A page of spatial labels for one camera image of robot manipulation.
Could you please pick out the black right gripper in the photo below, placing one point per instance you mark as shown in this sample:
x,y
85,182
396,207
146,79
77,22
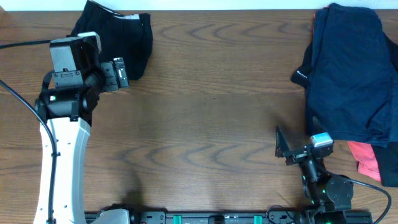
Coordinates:
x,y
283,150

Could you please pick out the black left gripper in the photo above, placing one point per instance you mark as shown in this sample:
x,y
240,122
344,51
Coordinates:
x,y
109,70

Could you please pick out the black shorts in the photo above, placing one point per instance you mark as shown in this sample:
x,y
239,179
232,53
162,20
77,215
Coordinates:
x,y
127,36

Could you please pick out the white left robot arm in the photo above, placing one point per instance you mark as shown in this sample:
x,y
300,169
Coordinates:
x,y
69,94

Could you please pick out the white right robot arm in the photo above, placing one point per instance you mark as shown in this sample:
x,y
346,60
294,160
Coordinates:
x,y
330,194

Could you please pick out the black garment with logo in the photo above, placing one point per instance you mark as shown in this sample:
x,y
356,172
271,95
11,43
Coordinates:
x,y
300,76

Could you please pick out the red garment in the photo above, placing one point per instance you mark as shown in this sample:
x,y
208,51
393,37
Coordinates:
x,y
364,155

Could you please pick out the navy blue garment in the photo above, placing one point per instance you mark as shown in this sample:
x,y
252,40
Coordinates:
x,y
353,83

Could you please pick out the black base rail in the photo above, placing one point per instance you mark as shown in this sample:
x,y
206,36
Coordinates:
x,y
272,216

